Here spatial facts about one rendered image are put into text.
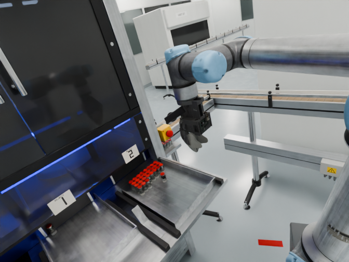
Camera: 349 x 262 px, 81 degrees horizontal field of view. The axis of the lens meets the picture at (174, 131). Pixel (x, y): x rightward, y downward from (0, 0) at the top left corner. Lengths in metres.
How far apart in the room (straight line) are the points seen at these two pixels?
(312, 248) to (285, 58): 0.39
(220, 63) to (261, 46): 0.10
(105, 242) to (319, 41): 0.85
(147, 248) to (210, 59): 0.62
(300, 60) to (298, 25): 1.48
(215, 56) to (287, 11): 1.50
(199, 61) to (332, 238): 0.43
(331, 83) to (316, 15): 0.52
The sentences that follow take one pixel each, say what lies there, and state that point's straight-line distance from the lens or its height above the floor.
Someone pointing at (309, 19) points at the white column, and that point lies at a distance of 1.95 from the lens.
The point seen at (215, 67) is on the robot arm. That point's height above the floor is 1.39.
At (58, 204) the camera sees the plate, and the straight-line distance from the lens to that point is 0.94.
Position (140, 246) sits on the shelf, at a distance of 0.81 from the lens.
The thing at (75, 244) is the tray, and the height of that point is 0.88.
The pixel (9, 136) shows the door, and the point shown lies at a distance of 0.83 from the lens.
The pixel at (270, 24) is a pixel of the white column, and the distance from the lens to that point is 2.02.
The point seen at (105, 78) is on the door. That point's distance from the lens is 0.92.
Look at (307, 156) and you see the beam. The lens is 1.64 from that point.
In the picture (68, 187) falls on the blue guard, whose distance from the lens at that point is 0.92.
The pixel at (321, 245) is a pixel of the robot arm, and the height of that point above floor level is 1.07.
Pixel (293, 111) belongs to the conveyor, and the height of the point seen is 0.87.
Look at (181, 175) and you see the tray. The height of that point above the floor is 0.88.
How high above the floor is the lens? 1.50
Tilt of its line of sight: 26 degrees down
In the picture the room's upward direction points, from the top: 16 degrees counter-clockwise
